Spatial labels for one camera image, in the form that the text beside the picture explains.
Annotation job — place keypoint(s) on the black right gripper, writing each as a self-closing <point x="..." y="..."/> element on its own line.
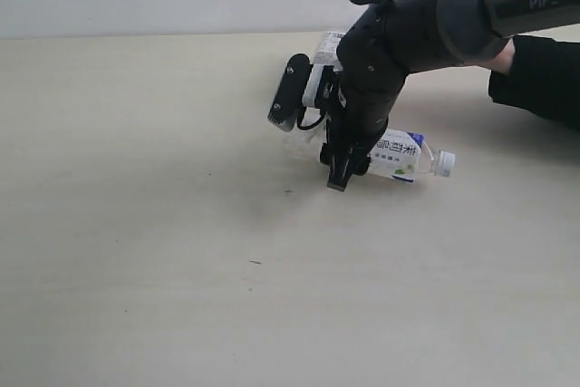
<point x="358" y="103"/>

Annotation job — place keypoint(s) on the jasmine tea bottle white cap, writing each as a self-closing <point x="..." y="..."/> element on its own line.
<point x="391" y="154"/>

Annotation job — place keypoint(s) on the milky white drink bottle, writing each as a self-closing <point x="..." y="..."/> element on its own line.
<point x="325" y="52"/>

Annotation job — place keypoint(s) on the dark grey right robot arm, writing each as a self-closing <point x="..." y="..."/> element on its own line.
<point x="506" y="18"/>

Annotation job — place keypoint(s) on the black sleeved forearm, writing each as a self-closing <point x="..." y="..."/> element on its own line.
<point x="539" y="75"/>

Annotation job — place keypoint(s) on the person's bare hand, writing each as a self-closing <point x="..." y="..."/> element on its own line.
<point x="402" y="37"/>

